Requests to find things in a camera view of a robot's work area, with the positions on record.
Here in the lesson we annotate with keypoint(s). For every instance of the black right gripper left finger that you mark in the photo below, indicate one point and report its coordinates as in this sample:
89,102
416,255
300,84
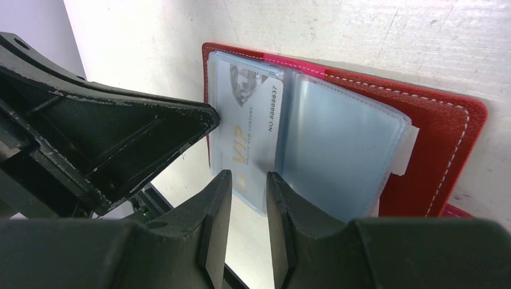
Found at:
184,248

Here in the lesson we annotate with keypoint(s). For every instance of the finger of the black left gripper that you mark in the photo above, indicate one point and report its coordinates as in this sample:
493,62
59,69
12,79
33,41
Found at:
70,147

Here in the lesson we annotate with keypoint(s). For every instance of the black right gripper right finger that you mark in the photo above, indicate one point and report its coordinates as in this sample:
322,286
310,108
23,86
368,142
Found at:
311,249

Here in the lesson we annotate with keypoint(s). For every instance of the red leather card holder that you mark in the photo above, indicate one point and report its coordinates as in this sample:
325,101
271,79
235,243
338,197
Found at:
449,126

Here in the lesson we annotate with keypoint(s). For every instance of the silver VIP card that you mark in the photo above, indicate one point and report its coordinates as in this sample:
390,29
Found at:
248,101

